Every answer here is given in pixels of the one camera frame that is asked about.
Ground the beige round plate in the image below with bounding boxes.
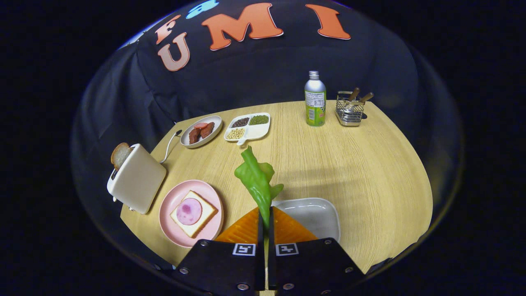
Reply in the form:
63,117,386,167
180,115,223,149

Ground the pink round plate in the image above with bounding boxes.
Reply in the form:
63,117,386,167
159,180,224,248

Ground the white square plate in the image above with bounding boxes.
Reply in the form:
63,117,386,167
271,198,341,242

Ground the green lettuce leaf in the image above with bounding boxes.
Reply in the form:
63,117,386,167
234,146,284,229

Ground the toasted bread slice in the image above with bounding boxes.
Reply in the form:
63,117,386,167
111,142,133,171

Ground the metal wire basket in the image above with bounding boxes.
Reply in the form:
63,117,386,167
335,91,367,127

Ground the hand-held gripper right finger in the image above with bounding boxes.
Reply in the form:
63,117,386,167
267,206,366,294

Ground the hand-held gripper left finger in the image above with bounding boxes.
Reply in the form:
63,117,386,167
175,208,265,294

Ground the silver bottle with green label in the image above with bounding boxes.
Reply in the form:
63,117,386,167
305,71,327,127

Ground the black backdrop cloth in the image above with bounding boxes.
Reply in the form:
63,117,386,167
70,0,465,272

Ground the white toaster cable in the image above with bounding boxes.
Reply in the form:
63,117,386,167
159,129,183,164

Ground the white divided dish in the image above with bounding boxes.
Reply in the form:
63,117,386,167
224,113,271,146

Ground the pink ham slice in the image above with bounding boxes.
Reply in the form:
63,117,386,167
176,198,203,226

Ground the white bread slice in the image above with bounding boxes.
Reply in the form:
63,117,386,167
170,190,218,238

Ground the white toaster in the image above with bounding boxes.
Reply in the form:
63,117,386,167
107,143,167,215

